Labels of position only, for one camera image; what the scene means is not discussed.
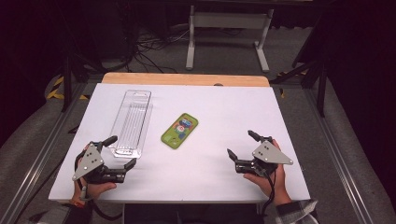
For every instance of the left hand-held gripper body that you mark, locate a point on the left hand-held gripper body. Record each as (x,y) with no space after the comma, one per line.
(88,161)

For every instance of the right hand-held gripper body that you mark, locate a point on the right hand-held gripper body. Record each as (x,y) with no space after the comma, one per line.
(269,154)

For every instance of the clear plastic packaging tray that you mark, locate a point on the clear plastic packaging tray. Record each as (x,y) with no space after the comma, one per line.
(132,121)

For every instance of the green cartoon phone case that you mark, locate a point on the green cartoon phone case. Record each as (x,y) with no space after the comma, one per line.
(179,131)

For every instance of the person's left hand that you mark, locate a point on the person's left hand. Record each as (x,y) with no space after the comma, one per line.
(98,188)

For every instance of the person's right hand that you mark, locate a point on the person's right hand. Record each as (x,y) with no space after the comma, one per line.
(278,183)

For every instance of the white table board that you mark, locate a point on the white table board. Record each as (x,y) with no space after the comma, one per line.
(202,174)

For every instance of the yellow black floor tape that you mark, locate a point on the yellow black floor tape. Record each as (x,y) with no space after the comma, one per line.
(56,91)

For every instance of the black stand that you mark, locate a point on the black stand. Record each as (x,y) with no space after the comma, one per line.
(67,81)
(322,87)

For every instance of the wooden table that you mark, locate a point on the wooden table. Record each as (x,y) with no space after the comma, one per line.
(174,79)

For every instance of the grey metal stand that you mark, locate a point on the grey metal stand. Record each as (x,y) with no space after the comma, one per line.
(230,20)

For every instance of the aluminium floor rail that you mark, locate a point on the aluminium floor rail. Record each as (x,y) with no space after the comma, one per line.
(339,161)
(34,169)

